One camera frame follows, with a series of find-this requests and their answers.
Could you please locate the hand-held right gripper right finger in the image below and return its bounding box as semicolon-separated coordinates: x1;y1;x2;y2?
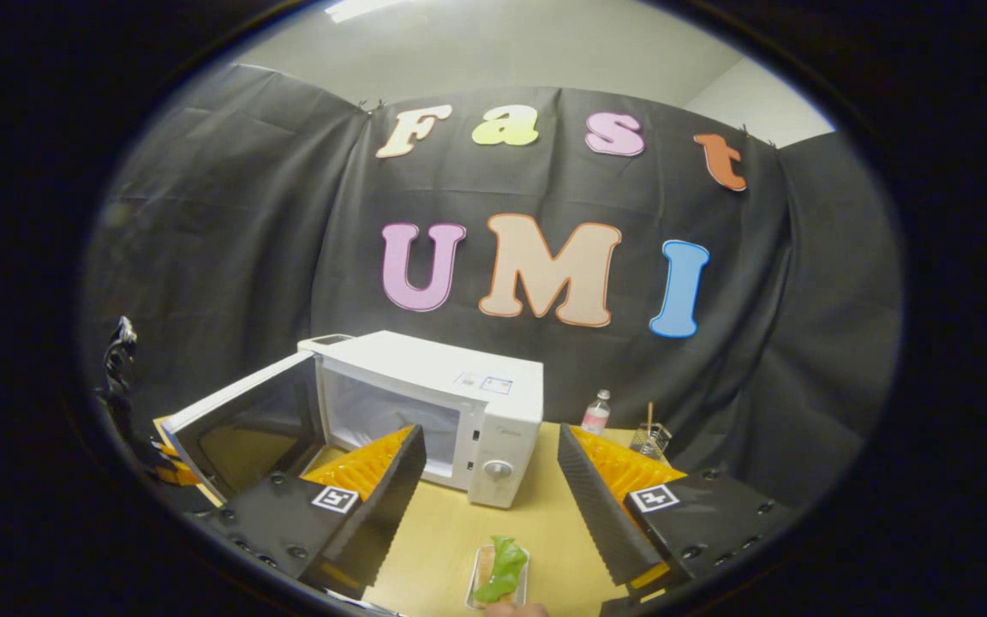
556;422;796;592

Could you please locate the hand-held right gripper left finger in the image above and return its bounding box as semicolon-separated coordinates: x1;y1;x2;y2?
192;423;428;601

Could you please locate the lettuce sandwich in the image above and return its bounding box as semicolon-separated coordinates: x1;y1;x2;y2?
472;536;530;605

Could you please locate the white microwave oven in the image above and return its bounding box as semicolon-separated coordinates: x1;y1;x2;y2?
159;330;546;511

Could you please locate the clear glass jar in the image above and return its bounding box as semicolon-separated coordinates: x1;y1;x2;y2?
629;422;674;461

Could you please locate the small pink label bottle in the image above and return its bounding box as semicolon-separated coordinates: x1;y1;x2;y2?
580;390;613;435

